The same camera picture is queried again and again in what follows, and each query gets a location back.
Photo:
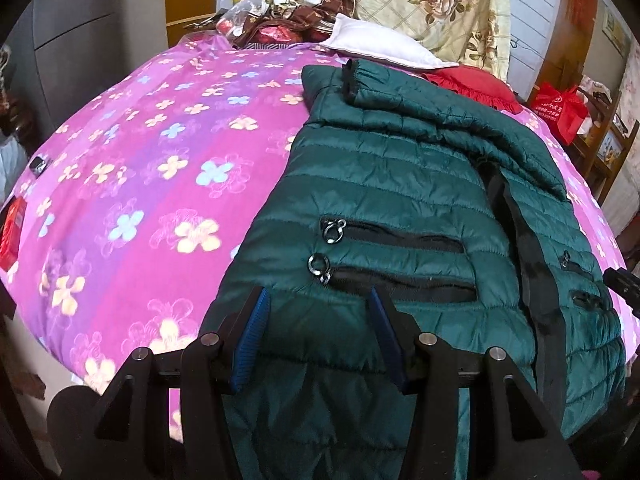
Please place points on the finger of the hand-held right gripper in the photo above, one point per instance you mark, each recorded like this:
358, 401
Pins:
621, 282

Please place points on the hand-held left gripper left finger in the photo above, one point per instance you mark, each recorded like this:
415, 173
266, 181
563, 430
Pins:
250, 345

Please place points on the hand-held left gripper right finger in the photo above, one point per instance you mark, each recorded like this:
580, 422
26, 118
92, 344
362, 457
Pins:
389, 342

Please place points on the dark green puffer jacket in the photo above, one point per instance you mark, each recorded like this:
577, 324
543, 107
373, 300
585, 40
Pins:
400, 185

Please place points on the wooden chair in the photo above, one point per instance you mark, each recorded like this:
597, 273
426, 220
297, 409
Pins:
602, 150

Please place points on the red plastic bag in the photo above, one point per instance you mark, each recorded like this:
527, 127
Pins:
557, 110

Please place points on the pink floral bed sheet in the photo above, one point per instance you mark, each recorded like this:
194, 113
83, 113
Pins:
150, 160

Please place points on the red ruffled pillow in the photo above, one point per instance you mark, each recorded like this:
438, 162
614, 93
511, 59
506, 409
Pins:
480, 85

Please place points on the red packet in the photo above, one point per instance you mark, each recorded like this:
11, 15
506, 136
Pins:
12, 232

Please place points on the small dark phone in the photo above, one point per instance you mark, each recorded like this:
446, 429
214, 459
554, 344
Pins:
40, 165

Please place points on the white pillow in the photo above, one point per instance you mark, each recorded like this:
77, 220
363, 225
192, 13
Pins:
380, 47

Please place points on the red patterned pouch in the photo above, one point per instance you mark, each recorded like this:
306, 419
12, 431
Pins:
275, 36

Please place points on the clear plastic bag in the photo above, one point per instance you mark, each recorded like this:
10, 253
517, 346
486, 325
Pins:
242, 15

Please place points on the cream floral quilt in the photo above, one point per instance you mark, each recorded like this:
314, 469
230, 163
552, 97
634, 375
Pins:
435, 0

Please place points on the brown floral blanket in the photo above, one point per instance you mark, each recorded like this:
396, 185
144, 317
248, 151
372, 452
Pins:
310, 5

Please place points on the grey wardrobe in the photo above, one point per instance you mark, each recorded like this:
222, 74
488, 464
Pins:
75, 35

